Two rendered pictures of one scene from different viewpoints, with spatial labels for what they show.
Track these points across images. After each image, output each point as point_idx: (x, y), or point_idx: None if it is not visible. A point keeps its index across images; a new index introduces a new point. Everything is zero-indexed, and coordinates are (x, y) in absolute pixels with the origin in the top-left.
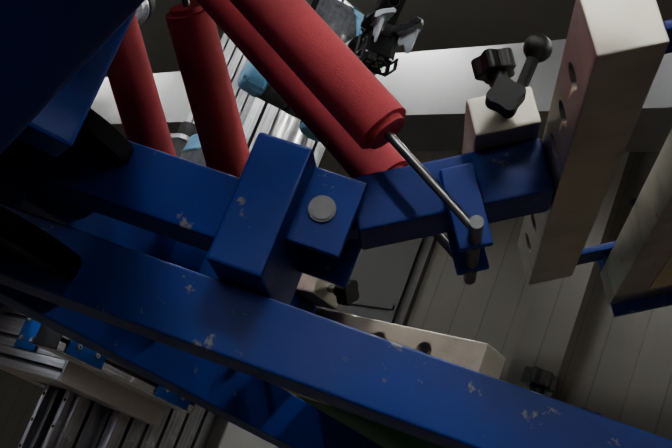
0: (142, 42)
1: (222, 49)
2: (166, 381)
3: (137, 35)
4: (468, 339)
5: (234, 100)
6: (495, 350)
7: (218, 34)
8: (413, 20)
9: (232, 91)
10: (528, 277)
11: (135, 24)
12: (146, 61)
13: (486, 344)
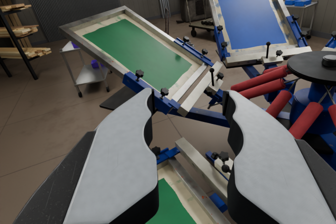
0: (303, 110)
1: (274, 99)
2: None
3: (305, 108)
4: (186, 140)
5: (266, 109)
6: (179, 139)
7: (277, 96)
8: (147, 107)
9: (268, 107)
10: (186, 115)
11: (307, 106)
12: (300, 115)
13: (183, 137)
